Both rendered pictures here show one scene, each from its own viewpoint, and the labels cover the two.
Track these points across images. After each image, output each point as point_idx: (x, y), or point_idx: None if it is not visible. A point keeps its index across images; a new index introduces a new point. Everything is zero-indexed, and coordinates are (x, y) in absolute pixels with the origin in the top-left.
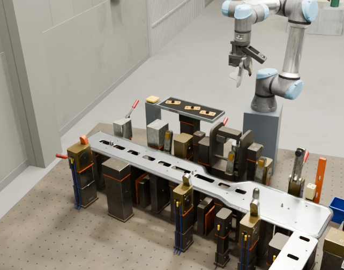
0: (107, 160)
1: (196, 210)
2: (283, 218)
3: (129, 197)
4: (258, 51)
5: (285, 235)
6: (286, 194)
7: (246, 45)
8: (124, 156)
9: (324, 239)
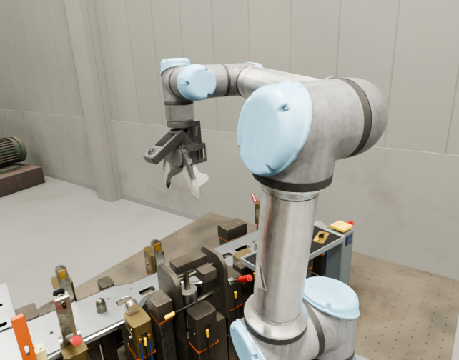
0: (241, 220)
1: None
2: (43, 320)
3: None
4: (163, 144)
5: (26, 319)
6: None
7: (173, 129)
8: (254, 234)
9: None
